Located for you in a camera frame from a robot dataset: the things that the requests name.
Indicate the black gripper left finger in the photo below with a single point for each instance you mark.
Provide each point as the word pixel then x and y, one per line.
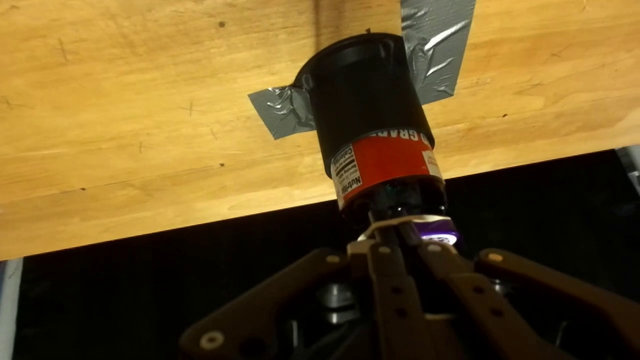
pixel 380 293

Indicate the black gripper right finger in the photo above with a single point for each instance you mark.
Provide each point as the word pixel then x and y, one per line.
pixel 486 300

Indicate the small grey square pad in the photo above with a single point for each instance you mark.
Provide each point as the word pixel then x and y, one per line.
pixel 433 46

